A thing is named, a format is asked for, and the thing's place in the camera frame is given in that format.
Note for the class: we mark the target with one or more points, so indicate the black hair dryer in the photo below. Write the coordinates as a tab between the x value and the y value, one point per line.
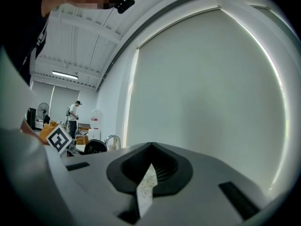
95	147

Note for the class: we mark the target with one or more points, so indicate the wooden toothbrush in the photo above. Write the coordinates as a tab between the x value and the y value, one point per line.
115	143

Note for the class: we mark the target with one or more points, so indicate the black standing fan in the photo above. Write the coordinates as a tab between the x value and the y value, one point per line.
43	109

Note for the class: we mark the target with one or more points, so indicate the long ceiling light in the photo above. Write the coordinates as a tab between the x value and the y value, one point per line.
65	75

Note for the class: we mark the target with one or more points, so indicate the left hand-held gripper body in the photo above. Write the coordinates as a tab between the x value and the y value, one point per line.
58	140

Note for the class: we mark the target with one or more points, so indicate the person's left forearm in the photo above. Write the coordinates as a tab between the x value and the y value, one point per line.
30	132

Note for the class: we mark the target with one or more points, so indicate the brown wooden chair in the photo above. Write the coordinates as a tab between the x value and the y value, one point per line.
82	140

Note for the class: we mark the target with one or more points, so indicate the white water dispenser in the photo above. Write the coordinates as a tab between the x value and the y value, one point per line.
94	136

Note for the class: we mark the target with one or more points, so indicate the person's black clothing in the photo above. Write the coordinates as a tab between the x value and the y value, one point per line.
21	46

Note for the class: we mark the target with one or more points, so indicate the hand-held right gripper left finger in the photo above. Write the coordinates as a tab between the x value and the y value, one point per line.
94	173

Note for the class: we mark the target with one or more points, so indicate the chrome faucet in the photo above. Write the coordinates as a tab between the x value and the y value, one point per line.
113	138

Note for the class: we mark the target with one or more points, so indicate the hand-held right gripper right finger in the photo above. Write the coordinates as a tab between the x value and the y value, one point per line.
207	180

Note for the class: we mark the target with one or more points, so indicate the grey roller blind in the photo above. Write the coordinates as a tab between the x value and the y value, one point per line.
204	98

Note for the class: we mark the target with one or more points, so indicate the black head camera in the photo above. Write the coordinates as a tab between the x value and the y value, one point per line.
124	5

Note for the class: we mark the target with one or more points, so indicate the black and white striped cover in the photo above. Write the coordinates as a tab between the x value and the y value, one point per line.
84	129

